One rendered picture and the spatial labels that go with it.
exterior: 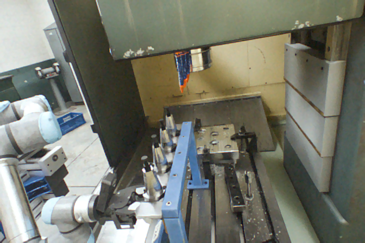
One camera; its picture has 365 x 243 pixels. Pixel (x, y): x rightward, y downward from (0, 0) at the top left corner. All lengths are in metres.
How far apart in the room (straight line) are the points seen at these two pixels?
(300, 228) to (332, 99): 0.68
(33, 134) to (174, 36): 0.58
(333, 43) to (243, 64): 1.27
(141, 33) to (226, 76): 1.45
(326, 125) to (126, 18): 0.73
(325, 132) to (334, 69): 0.22
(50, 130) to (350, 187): 1.03
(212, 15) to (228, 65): 1.40
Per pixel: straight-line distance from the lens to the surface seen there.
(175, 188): 0.62
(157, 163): 0.69
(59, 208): 0.77
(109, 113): 1.61
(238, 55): 2.04
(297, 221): 1.36
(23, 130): 0.94
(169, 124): 0.87
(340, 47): 0.87
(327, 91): 0.87
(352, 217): 1.04
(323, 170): 1.04
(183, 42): 0.67
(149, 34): 0.69
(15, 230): 0.86
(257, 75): 2.10
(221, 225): 0.95
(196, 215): 0.99
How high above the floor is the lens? 1.62
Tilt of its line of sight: 24 degrees down
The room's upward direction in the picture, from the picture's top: 11 degrees counter-clockwise
